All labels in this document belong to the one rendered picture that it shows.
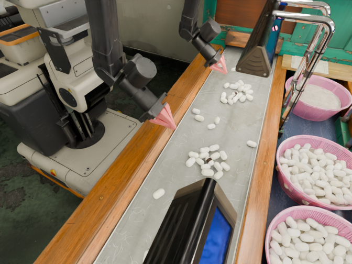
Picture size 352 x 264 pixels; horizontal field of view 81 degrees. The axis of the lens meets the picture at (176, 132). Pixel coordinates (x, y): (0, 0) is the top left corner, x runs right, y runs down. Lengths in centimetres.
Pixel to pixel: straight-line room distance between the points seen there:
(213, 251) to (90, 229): 42
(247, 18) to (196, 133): 77
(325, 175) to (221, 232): 60
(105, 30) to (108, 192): 42
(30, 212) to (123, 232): 114
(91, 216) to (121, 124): 98
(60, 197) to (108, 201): 104
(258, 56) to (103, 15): 34
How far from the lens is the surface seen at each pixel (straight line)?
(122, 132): 146
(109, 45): 54
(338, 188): 81
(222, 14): 135
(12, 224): 170
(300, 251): 66
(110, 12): 51
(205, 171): 65
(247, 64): 53
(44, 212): 164
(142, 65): 54
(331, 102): 114
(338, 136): 105
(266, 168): 70
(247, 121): 86
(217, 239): 24
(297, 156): 81
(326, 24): 72
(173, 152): 71
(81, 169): 134
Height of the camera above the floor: 130
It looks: 46 degrees down
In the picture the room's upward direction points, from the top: straight up
